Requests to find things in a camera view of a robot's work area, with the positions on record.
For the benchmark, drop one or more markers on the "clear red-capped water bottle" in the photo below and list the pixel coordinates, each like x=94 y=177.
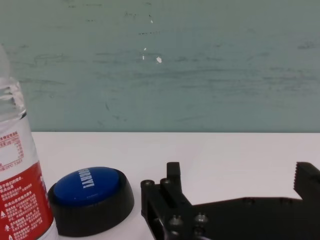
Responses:
x=20 y=187

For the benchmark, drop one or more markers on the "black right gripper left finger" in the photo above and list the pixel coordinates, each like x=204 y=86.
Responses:
x=172 y=190

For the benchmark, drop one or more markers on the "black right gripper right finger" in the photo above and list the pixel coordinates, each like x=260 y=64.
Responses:
x=307 y=182

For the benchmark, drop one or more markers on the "blue button with black base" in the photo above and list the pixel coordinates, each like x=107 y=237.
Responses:
x=95 y=200

